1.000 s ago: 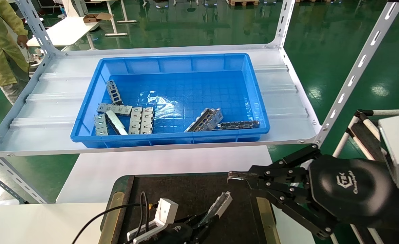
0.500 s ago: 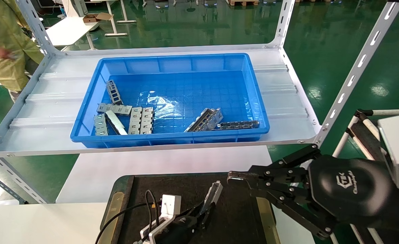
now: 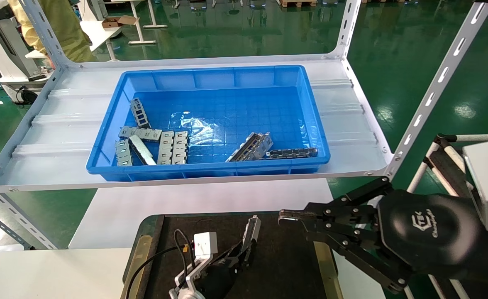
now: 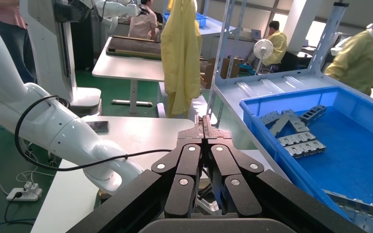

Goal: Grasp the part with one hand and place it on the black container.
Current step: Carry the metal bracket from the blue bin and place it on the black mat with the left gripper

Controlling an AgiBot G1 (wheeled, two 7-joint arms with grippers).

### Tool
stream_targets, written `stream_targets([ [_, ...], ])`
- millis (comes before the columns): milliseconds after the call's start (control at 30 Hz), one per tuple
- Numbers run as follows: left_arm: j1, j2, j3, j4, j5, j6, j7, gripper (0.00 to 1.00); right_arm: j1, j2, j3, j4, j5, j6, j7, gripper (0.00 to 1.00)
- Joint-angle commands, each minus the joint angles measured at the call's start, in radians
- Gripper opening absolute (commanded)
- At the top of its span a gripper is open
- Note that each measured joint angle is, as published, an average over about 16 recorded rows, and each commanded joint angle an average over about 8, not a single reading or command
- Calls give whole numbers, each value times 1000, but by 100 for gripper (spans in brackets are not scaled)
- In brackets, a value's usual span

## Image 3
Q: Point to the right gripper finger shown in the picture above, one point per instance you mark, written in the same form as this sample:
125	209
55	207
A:
339	214
360	249

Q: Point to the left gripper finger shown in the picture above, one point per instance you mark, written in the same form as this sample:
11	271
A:
233	255
248	255

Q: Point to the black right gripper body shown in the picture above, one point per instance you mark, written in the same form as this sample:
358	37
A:
430	232

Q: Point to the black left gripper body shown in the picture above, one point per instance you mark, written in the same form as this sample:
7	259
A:
215	280

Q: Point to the open-frame metal bracket part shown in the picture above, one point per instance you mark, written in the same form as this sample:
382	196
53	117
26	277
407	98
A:
252	230

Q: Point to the black rectangular container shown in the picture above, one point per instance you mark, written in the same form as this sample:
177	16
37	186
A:
285	265

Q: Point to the dark slim metal part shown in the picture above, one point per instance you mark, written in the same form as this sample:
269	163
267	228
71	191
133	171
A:
291	153

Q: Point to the shiny plain metal part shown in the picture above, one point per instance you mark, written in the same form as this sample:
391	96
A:
142	151

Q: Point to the blue plastic bin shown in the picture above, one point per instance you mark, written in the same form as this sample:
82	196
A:
260	108

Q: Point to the clear plastic film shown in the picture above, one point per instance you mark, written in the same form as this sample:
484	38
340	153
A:
198	126

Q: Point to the white metal shelf rack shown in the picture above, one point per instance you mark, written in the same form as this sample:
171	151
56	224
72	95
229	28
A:
69	124

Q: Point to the wooden pallet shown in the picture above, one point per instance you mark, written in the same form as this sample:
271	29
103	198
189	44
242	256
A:
298	3

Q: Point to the white background desk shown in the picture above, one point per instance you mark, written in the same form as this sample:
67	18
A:
98	33

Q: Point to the open cardboard box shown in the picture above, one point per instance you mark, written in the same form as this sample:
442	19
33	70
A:
117	21

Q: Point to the person in yellow coat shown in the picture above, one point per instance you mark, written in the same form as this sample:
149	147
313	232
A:
65	29

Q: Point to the white background machine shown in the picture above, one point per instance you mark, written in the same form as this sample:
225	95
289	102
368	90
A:
3	50

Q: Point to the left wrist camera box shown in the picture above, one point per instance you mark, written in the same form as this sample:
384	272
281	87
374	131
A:
204	243

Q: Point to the stacked metal bracket part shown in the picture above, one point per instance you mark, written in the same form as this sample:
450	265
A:
250	147

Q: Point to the flat metal bracket part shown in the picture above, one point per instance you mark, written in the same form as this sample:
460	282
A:
140	133
166	148
180	148
123	153

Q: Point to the upright metal bracket part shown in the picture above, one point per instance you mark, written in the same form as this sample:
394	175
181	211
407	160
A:
139	112

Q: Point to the white table leg frame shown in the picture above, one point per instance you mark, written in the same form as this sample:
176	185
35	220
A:
142	42

